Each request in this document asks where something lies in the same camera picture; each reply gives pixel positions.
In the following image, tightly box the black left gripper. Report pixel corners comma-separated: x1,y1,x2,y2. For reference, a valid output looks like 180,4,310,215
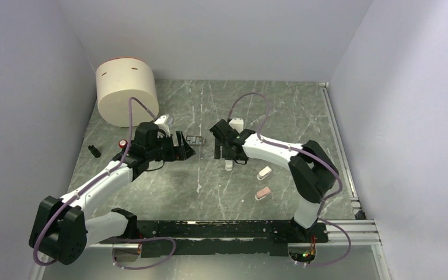
146,130,195,162

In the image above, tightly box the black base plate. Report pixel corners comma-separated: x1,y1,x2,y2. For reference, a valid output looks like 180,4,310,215
108,220,329,259

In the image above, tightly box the small black cylinder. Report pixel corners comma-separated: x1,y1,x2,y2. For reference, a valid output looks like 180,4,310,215
87,145,102,158

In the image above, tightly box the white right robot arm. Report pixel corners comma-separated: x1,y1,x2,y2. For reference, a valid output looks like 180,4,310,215
209,120,341,242

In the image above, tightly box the aluminium frame rail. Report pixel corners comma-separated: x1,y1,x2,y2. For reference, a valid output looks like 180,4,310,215
30,82,383,280

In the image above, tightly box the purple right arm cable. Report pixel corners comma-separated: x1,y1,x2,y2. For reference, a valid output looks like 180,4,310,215
227,92,352,268

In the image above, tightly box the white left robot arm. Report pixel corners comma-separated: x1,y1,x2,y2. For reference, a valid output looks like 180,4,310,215
29,122,196,266

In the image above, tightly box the cream cylindrical container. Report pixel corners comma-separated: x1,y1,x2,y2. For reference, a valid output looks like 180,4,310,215
96,57,159,127

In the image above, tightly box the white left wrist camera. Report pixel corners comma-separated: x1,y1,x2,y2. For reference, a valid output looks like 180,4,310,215
154,114,173,135

